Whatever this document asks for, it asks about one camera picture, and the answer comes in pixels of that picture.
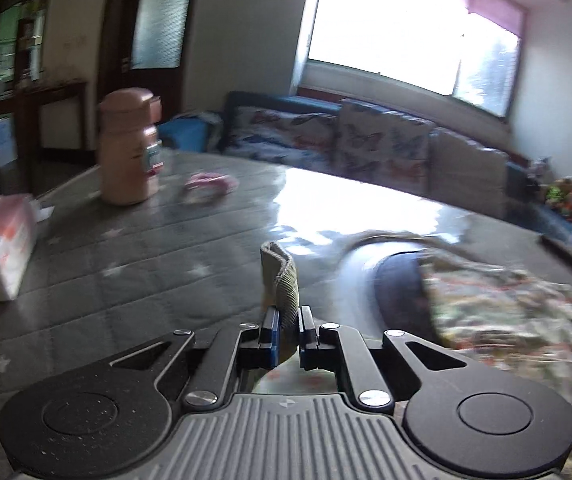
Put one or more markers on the large window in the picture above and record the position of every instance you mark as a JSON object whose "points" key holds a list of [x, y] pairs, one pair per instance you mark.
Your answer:
{"points": [[396, 30]]}

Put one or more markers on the dark wooden side table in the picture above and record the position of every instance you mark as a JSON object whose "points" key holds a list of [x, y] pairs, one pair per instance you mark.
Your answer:
{"points": [[58, 95]]}

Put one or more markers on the dark door with frosted glass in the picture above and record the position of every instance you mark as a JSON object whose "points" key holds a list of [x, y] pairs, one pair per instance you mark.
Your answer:
{"points": [[158, 20]]}

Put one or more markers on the blue bag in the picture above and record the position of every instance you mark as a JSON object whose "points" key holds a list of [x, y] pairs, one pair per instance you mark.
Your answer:
{"points": [[183, 132]]}

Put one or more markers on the plain beige cushion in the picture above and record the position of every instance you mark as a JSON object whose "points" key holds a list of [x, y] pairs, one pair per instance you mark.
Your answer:
{"points": [[468, 170]]}

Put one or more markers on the square butterfly print cushion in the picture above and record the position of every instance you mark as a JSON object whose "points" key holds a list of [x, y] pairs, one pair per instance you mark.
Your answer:
{"points": [[383, 142]]}

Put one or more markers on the blue sofa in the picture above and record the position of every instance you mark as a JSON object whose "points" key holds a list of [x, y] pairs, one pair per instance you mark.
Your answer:
{"points": [[276, 101]]}

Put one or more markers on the colourful toy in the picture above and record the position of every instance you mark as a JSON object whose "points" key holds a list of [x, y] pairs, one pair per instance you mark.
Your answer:
{"points": [[563, 195]]}

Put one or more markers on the wide butterfly print cushion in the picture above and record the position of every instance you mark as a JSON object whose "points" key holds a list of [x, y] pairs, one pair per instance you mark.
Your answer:
{"points": [[281, 137]]}

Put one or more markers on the floral garment with ribbed cuff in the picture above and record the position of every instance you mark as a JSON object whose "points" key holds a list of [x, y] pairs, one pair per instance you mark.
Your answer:
{"points": [[491, 300]]}

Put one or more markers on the dark wooden bookcase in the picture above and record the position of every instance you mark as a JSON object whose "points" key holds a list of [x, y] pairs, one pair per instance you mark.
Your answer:
{"points": [[11, 50]]}

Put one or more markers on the pink thermos bottle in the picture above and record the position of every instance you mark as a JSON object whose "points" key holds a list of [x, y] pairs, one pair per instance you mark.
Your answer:
{"points": [[126, 160]]}

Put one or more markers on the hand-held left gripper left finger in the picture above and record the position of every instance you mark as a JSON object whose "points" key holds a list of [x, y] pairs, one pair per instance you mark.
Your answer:
{"points": [[270, 341]]}

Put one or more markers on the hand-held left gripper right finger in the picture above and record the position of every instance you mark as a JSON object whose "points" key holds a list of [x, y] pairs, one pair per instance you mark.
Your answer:
{"points": [[307, 342]]}

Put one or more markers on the black remote control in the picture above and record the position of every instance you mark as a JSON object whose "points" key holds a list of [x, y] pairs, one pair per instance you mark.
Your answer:
{"points": [[562, 254]]}

